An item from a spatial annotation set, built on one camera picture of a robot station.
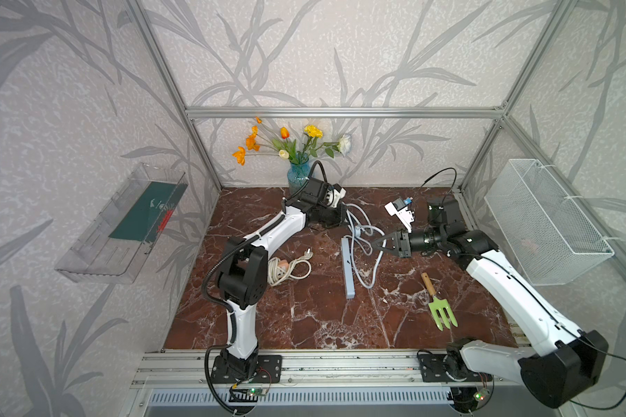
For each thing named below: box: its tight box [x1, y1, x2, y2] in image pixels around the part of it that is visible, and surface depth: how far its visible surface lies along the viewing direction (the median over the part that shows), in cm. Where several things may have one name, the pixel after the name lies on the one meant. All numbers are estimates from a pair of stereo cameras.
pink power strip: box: [276, 258, 290, 278], surface depth 91 cm
